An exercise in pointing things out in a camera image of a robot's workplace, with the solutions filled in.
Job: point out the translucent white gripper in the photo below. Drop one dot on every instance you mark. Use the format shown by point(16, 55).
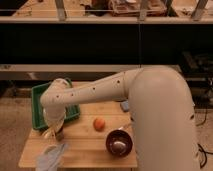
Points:
point(54, 117)

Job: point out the yellow banana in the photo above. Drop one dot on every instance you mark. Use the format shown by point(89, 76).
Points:
point(52, 132)

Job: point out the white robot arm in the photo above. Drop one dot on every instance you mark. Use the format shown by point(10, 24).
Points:
point(161, 107)

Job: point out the small metal cup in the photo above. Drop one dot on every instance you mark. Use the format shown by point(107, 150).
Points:
point(60, 134)

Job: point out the green plastic tray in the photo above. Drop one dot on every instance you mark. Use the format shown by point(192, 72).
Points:
point(38, 121)

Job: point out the orange fruit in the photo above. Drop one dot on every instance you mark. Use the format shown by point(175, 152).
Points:
point(99, 124)

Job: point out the grey blue cloth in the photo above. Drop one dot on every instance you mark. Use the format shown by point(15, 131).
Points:
point(49, 160)

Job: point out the dark purple bowl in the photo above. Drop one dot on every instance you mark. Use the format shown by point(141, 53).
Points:
point(119, 143)

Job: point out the metal spoon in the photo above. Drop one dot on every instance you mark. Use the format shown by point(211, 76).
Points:
point(124, 126)

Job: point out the blue sponge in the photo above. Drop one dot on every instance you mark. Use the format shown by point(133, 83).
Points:
point(124, 106)

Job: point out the wooden shelf clutter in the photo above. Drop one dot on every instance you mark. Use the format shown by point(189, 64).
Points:
point(132, 7)

